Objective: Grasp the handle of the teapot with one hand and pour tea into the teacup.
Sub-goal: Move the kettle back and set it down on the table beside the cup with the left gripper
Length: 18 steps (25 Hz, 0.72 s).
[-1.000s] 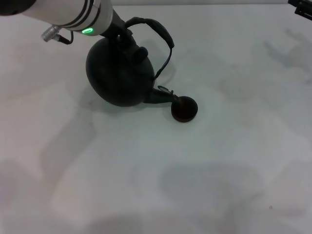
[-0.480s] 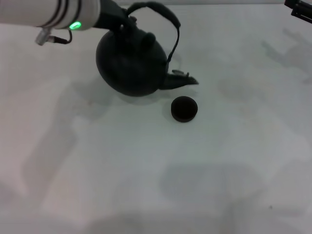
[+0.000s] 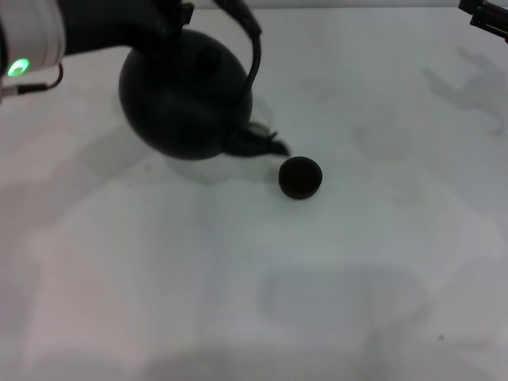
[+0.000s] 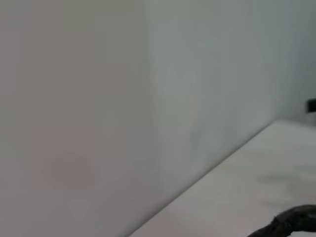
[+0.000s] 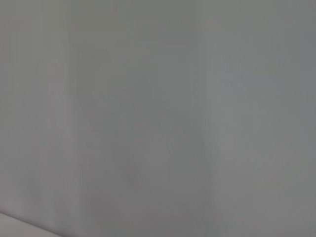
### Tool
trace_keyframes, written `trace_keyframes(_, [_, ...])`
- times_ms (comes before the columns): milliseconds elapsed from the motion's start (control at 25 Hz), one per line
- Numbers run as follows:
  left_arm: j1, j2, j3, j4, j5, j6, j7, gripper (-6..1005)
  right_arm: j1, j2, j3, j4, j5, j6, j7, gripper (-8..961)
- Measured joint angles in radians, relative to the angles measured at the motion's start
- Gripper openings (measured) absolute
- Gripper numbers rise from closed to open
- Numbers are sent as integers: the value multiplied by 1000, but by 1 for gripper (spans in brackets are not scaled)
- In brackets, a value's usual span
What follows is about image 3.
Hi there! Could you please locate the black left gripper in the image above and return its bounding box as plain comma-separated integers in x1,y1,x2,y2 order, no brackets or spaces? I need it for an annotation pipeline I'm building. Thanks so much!
59,0,196,57

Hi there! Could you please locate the black round teapot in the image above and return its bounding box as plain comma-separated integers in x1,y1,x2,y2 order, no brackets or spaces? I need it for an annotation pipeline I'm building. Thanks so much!
118,0,294,161

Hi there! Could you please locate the small dark teacup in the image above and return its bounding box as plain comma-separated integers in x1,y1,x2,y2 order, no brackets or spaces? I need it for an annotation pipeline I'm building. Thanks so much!
277,155,324,201

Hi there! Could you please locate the dark left wrist cable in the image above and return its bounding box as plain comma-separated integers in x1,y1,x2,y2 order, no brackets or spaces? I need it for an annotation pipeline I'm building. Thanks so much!
0,64,65,98

